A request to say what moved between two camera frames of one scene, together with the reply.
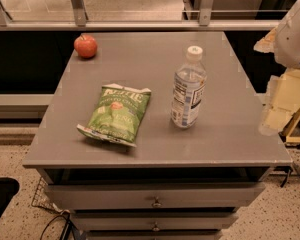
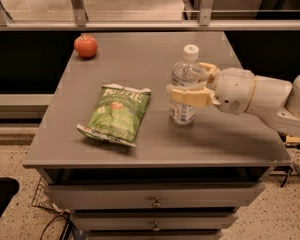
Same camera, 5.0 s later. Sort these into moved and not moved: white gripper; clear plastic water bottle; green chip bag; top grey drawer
Moved: white gripper
Not moved: clear plastic water bottle; green chip bag; top grey drawer
